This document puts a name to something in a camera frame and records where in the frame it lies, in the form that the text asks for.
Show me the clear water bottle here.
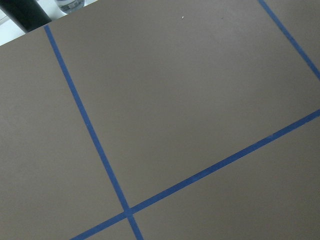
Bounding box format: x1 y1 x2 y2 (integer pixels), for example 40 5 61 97
55 0 85 14

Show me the black water bottle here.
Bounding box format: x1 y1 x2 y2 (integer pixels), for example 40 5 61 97
0 0 52 33

